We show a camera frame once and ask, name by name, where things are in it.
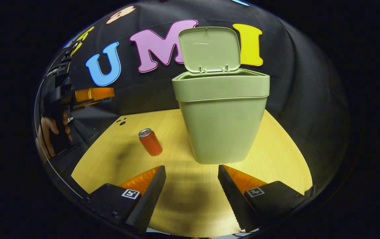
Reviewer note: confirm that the wooden desktop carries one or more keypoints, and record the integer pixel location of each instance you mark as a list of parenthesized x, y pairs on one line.
[(276, 149)]

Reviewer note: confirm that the orange pop can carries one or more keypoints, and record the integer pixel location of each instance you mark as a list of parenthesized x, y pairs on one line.
[(151, 142)]

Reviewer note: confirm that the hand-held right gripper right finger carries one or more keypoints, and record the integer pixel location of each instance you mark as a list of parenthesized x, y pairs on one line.
[(233, 196)]

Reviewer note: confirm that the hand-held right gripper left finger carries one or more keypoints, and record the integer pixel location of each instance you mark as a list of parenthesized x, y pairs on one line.
[(148, 199)]

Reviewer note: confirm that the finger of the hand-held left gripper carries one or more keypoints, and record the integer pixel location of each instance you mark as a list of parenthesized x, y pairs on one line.
[(92, 94)]

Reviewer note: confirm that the green desktop garbage bin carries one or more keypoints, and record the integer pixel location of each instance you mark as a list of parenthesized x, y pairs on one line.
[(221, 126)]

